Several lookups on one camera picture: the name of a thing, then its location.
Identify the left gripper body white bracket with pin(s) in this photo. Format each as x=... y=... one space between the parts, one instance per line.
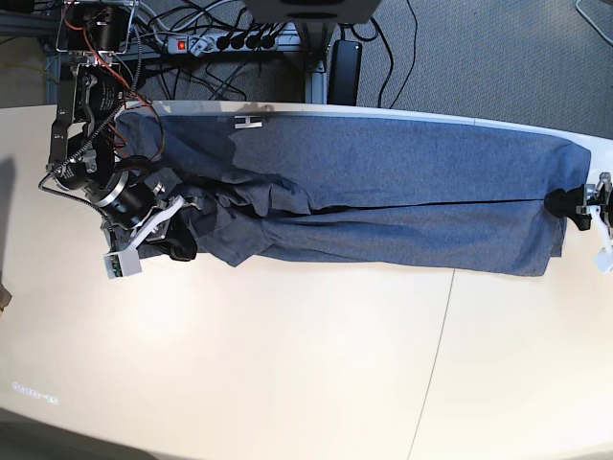
x=597 y=203

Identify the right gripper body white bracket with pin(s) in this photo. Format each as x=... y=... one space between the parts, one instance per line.
x=135 y=210

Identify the blue grey T-shirt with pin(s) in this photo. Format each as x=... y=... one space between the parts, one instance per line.
x=357 y=190

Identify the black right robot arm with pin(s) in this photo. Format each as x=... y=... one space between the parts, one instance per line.
x=86 y=163

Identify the white power strip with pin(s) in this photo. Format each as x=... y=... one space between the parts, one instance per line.
x=199 y=45

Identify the black power adapter brick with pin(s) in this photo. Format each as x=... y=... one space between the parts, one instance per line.
x=344 y=72

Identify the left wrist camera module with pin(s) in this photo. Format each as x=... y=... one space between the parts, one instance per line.
x=604 y=261

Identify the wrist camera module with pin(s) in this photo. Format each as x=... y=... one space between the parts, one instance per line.
x=123 y=263
x=604 y=261

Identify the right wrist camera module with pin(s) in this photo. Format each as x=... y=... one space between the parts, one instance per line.
x=123 y=263

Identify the silver aluminium frame post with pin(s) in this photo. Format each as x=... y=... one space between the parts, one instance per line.
x=315 y=39

